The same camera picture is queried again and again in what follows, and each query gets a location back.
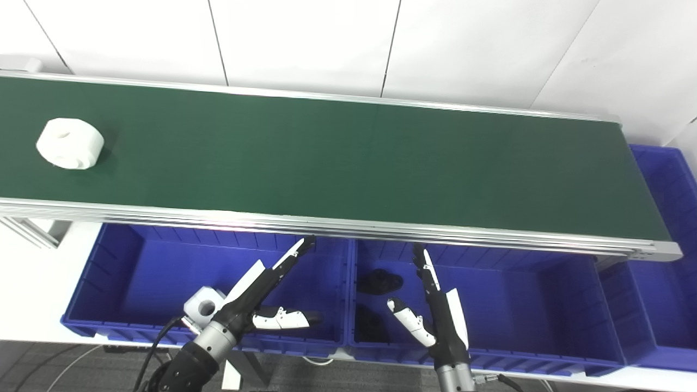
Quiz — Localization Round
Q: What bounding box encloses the aluminium conveyor leg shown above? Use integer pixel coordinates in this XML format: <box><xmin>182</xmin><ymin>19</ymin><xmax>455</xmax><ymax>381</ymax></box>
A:
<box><xmin>0</xmin><ymin>217</ymin><xmax>72</xmax><ymax>249</ymax></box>

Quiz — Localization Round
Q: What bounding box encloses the grey conveyor end box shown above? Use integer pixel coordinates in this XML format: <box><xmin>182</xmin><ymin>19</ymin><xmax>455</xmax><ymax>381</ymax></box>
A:
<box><xmin>0</xmin><ymin>57</ymin><xmax>43</xmax><ymax>74</ymax></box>

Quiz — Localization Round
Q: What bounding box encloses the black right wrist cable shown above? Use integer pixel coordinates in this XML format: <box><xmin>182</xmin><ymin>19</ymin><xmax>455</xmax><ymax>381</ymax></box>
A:
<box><xmin>474</xmin><ymin>372</ymin><xmax>524</xmax><ymax>392</ymax></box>

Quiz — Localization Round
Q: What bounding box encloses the blue plastic bin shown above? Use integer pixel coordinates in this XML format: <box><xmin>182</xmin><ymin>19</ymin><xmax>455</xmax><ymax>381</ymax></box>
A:
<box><xmin>61</xmin><ymin>223</ymin><xmax>352</xmax><ymax>357</ymax></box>
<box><xmin>346</xmin><ymin>240</ymin><xmax>627</xmax><ymax>377</ymax></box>
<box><xmin>599</xmin><ymin>144</ymin><xmax>697</xmax><ymax>372</ymax></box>

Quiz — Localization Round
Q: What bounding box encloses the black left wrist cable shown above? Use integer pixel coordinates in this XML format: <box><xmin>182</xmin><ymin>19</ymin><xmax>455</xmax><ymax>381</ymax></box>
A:
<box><xmin>133</xmin><ymin>316</ymin><xmax>188</xmax><ymax>392</ymax></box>

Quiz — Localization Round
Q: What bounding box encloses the white cube part with hole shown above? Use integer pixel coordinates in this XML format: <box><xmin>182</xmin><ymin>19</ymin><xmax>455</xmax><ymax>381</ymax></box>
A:
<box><xmin>184</xmin><ymin>286</ymin><xmax>227</xmax><ymax>329</ymax></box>

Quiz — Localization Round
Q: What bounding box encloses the green conveyor belt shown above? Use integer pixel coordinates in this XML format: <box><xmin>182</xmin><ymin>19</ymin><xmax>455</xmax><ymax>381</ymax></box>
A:
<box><xmin>0</xmin><ymin>76</ymin><xmax>671</xmax><ymax>243</ymax></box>
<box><xmin>0</xmin><ymin>70</ymin><xmax>684</xmax><ymax>262</ymax></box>

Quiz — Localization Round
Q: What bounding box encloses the black blocky part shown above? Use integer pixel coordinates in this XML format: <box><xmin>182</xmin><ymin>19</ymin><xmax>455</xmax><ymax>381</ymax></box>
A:
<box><xmin>355</xmin><ymin>305</ymin><xmax>390</xmax><ymax>344</ymax></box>

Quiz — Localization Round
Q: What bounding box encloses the white support post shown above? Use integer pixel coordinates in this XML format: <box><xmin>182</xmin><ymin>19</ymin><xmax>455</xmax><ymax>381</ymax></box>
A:
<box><xmin>222</xmin><ymin>359</ymin><xmax>243</xmax><ymax>391</ymax></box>

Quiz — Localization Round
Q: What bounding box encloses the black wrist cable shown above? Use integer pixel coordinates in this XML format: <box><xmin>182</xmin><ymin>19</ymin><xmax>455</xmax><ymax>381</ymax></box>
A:
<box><xmin>474</xmin><ymin>372</ymin><xmax>524</xmax><ymax>392</ymax></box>
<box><xmin>133</xmin><ymin>316</ymin><xmax>188</xmax><ymax>392</ymax></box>

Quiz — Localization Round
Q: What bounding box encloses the black flat part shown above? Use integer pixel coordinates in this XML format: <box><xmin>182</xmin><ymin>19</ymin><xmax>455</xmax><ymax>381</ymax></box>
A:
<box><xmin>357</xmin><ymin>269</ymin><xmax>404</xmax><ymax>295</ymax></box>

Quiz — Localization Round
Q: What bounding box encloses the grey floor cable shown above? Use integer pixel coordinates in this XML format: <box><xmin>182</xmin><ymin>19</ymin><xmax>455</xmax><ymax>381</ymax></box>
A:
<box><xmin>14</xmin><ymin>343</ymin><xmax>107</xmax><ymax>392</ymax></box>

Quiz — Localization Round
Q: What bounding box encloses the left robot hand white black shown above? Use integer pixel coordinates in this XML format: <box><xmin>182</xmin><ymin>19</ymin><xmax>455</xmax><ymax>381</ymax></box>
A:
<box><xmin>215</xmin><ymin>235</ymin><xmax>323</xmax><ymax>341</ymax></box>

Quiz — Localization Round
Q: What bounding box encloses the white round part with hole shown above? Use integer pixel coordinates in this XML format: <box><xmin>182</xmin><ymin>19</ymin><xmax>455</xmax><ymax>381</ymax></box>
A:
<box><xmin>36</xmin><ymin>118</ymin><xmax>105</xmax><ymax>170</ymax></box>

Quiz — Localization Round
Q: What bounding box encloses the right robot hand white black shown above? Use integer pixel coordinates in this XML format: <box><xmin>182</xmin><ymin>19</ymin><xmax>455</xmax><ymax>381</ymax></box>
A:
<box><xmin>387</xmin><ymin>243</ymin><xmax>471</xmax><ymax>366</ymax></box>

